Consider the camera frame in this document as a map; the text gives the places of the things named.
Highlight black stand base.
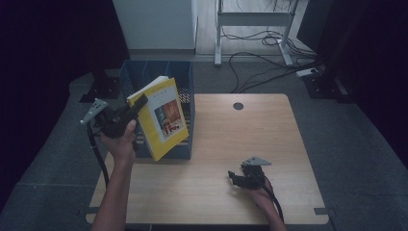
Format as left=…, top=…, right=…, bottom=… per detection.
left=302, top=73, right=354, bottom=104
left=79, top=68, right=121, bottom=104

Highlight person's left hand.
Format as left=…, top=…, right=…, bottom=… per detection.
left=99, top=119, right=139, bottom=167

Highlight black floor cables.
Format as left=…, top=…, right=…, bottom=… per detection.
left=220, top=27, right=321, bottom=94

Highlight white cabinet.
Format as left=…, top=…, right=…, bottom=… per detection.
left=112, top=0, right=198, bottom=56

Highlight person's right hand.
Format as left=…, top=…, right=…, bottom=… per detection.
left=248, top=177, right=274, bottom=210

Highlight dark curtain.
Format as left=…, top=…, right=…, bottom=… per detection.
left=0, top=0, right=129, bottom=213
left=297, top=0, right=408, bottom=167

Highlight white metal desk frame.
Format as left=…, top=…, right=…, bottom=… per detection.
left=214, top=0, right=301, bottom=67

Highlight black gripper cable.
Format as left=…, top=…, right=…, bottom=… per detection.
left=261, top=177, right=285, bottom=223
left=87, top=121, right=110, bottom=189

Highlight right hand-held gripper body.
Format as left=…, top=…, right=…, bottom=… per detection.
left=241, top=156, right=272, bottom=191

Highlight blue file rack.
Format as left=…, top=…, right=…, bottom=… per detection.
left=118, top=60, right=195, bottom=161

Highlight yellow book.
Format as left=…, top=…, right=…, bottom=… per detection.
left=126, top=75, right=191, bottom=162

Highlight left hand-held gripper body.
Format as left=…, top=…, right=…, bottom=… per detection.
left=80, top=98, right=138, bottom=140

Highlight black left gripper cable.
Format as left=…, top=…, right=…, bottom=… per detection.
left=87, top=121, right=110, bottom=189

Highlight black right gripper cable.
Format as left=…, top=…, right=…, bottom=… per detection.
left=261, top=177, right=285, bottom=223

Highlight white power strip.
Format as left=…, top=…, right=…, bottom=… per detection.
left=295, top=67, right=319, bottom=78

